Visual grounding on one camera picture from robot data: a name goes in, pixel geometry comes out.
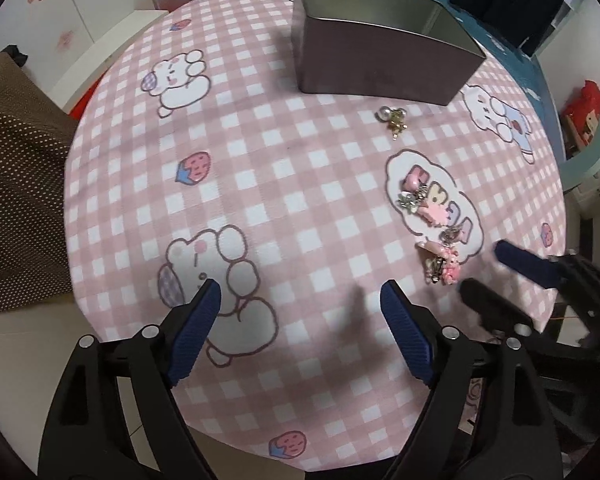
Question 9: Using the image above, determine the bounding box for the white board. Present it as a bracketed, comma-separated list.
[62, 9, 163, 113]

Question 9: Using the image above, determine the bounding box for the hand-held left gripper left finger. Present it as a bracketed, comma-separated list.
[37, 277, 223, 480]

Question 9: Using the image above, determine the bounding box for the black cloth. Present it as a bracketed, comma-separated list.
[0, 45, 28, 68]

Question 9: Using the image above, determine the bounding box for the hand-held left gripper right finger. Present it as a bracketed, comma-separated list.
[380, 280, 566, 480]

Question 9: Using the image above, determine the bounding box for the grey metal box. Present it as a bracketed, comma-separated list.
[290, 0, 485, 107]

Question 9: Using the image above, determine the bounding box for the silver flower earring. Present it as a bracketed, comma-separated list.
[397, 191, 428, 211]

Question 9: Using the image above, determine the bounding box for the red stool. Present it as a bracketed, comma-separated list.
[72, 80, 101, 116]

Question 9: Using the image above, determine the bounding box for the black coat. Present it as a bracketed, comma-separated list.
[450, 0, 570, 58]

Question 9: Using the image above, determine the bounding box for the pink flower hair clip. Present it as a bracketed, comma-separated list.
[417, 241, 462, 284]

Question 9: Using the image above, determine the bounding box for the brown dotted cloth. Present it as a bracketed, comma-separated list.
[0, 52, 76, 316]

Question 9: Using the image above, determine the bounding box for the red cat print bag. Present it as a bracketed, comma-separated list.
[562, 80, 600, 148]

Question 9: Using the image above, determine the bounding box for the pink checkered tablecloth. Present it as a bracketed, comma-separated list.
[62, 0, 568, 476]

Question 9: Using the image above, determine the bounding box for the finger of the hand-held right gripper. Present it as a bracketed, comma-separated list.
[495, 239, 600, 321]
[459, 278, 537, 343]

